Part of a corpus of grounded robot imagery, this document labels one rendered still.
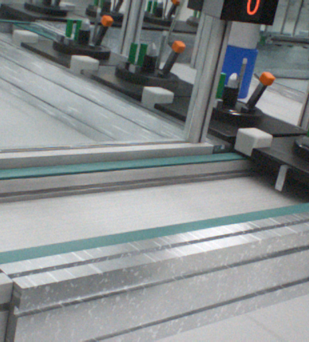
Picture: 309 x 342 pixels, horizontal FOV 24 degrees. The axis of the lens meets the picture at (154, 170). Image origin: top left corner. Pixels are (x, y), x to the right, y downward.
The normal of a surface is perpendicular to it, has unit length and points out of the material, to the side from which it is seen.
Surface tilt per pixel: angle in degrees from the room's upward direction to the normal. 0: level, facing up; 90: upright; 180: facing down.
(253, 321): 0
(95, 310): 90
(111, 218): 0
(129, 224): 0
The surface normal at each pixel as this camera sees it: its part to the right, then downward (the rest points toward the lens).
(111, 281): 0.65, 0.36
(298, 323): 0.20, -0.93
